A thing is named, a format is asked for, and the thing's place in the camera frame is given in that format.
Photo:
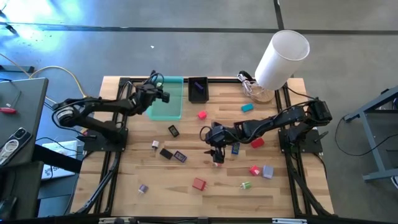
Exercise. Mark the red rectangular device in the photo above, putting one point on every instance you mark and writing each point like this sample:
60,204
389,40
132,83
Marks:
257,143

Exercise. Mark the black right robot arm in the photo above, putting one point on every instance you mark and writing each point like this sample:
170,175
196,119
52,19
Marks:
280,119

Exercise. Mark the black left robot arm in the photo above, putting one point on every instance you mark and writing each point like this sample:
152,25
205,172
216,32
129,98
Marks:
93,107

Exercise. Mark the small purple wall charger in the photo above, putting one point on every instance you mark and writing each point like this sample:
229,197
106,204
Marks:
143,188

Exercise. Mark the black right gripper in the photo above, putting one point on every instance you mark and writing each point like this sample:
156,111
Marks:
219,137

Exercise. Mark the teal translucent plastic bin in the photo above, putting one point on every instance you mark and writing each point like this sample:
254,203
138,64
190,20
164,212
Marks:
168,109

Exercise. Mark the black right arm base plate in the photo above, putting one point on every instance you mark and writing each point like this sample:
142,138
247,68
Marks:
308,144

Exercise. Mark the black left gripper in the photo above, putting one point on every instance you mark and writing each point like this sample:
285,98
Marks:
146,96

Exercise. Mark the black grey stereo camera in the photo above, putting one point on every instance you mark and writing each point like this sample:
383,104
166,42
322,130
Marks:
202,220

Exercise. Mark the white cardboard box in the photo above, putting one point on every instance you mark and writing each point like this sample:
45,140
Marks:
59,149

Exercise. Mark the small green white charger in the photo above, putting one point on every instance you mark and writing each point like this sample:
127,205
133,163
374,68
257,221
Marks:
246,185

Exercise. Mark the black front mounting bar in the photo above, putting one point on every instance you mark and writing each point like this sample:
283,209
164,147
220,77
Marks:
236,221

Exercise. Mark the black desk support beam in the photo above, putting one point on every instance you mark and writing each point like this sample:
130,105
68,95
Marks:
56,158

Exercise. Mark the large red wall charger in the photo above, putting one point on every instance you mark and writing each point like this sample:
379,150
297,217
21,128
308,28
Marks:
198,183

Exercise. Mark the black aluminium rail frame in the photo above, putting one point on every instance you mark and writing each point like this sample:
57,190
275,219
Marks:
224,80

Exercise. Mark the purple digital clock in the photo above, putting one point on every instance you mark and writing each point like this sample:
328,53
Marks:
180,156

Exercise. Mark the black digital clock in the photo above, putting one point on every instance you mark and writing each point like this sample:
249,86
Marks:
173,131

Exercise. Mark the pink wall charger bolt emblem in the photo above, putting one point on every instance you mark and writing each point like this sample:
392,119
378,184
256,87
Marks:
254,170

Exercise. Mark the pink charger white face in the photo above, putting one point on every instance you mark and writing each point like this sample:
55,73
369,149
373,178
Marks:
218,165

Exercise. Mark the white and black wall charger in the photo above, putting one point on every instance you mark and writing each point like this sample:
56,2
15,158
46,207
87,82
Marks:
155,144

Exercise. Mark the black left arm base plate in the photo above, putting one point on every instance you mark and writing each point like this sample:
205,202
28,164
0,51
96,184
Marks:
93,144

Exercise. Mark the blue digital device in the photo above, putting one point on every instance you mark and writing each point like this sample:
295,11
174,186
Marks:
235,148

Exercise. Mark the smartphone in clear case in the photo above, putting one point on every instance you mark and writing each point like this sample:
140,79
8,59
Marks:
15,143

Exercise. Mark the dark grey side desk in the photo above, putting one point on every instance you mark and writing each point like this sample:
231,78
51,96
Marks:
28,102

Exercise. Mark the white shade wooden base lamp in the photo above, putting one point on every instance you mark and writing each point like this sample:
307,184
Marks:
280,62

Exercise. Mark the grey metal table frame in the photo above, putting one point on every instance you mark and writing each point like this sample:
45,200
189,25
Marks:
374,146

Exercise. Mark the plain pink wall charger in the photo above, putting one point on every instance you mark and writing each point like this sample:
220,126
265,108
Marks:
202,115

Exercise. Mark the teal flat rectangular device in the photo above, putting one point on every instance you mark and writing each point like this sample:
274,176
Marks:
247,108

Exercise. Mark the small black mesh basket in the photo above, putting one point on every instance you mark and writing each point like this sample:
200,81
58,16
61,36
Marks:
202,97

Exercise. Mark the lavender grey wall charger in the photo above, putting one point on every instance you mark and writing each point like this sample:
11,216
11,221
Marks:
267,172

